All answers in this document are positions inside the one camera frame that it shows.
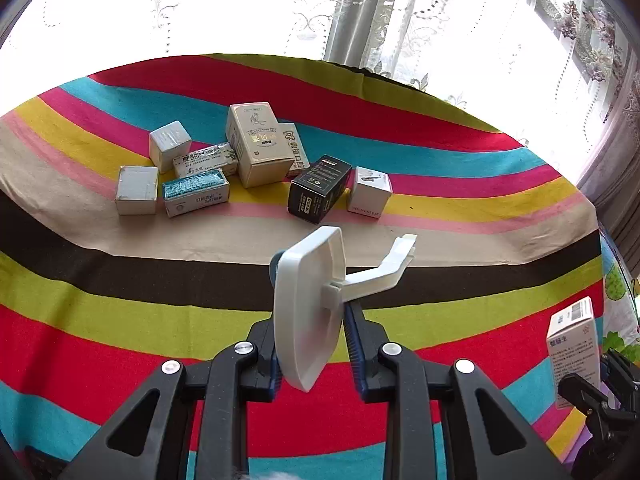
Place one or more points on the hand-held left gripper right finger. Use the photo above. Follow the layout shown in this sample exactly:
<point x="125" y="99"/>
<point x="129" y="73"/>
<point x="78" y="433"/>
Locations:
<point x="356" y="350"/>

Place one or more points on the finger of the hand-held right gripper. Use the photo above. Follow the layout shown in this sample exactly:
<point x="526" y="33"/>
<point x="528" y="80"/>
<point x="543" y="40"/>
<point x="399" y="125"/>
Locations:
<point x="622" y="367"/>
<point x="580" y="391"/>

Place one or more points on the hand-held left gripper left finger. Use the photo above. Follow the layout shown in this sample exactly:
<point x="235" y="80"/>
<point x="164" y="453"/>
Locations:
<point x="273" y="382"/>

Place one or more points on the white medicine box blue label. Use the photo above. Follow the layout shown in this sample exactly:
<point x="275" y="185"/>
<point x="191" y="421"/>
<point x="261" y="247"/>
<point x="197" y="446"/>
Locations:
<point x="572" y="350"/>

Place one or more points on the white plastic wall hook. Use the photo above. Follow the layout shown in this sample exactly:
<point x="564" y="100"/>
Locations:
<point x="305" y="320"/>

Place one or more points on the long white medicine box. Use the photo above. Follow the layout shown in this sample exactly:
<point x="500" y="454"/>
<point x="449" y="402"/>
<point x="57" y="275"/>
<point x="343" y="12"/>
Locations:
<point x="205" y="159"/>

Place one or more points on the white cube box cream sides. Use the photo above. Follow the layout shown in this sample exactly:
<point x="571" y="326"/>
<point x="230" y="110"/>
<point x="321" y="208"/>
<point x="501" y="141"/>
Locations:
<point x="170" y="142"/>

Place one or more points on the green printed cloth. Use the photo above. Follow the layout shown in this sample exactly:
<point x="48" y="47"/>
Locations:
<point x="617" y="285"/>

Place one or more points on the striped colourful cloth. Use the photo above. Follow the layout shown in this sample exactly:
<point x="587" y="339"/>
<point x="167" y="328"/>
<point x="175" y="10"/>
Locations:
<point x="150" y="285"/>

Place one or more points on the small white picture box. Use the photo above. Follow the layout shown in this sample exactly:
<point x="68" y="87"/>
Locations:
<point x="369" y="190"/>

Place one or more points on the black box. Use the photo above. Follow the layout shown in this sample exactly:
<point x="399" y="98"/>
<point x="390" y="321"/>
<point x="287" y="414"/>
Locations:
<point x="317" y="190"/>

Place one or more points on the white box with butterfly print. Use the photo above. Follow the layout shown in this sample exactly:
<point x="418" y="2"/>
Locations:
<point x="298" y="150"/>

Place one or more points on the teal wrapped box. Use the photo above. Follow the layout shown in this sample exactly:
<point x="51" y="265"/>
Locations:
<point x="192" y="190"/>

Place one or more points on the tall beige box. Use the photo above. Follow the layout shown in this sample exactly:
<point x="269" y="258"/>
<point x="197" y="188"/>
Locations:
<point x="260" y="145"/>

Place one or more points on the grey taped cube box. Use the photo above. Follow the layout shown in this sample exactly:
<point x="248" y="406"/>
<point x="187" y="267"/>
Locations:
<point x="136" y="187"/>

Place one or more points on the purple floral curtain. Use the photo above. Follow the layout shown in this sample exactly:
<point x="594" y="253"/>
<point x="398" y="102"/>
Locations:
<point x="600" y="60"/>

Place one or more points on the white lace curtain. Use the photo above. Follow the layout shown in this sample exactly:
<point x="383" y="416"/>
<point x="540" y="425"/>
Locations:
<point x="200" y="5"/>

